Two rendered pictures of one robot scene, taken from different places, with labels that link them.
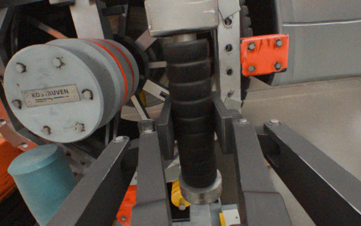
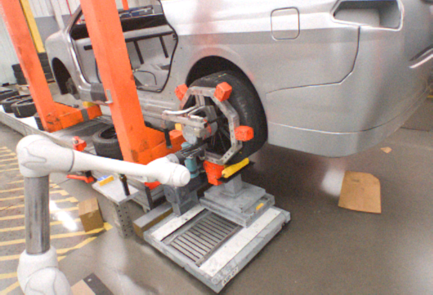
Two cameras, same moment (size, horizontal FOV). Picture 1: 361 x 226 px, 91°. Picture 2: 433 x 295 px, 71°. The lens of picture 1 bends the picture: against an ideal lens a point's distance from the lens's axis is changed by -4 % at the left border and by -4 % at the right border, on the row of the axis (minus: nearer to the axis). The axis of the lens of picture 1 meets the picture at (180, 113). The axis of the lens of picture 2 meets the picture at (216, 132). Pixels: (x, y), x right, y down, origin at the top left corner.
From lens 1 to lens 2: 174 cm
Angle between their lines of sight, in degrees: 40
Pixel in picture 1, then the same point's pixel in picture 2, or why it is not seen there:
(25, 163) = (184, 145)
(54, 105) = (189, 136)
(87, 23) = not seen: hidden behind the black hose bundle
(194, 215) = (246, 196)
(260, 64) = (239, 137)
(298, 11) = (272, 118)
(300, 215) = (319, 237)
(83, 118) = (193, 140)
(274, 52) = (241, 134)
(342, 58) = (292, 141)
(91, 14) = not seen: hidden behind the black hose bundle
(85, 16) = not seen: hidden behind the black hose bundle
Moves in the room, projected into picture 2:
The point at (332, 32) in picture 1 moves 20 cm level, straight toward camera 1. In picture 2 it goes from (286, 129) to (254, 136)
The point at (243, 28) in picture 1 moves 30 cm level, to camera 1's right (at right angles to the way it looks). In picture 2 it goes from (245, 122) to (288, 129)
